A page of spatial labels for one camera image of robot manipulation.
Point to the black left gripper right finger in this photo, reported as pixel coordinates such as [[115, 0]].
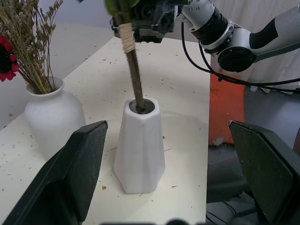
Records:
[[267, 173]]

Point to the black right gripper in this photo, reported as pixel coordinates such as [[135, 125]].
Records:
[[161, 14]]

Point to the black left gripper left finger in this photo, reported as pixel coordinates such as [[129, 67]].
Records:
[[65, 168]]

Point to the brown flower stem bundle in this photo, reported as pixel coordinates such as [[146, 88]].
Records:
[[135, 75]]

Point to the dried bouquet with red flower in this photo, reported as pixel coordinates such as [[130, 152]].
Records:
[[32, 58]]

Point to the white round ceramic vase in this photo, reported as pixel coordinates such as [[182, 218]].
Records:
[[54, 122]]

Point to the orange red floor mat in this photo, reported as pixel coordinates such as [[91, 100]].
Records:
[[225, 110]]

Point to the white faceted ceramic vase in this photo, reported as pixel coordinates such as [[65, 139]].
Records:
[[140, 152]]

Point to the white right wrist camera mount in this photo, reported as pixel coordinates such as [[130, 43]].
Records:
[[199, 11]]

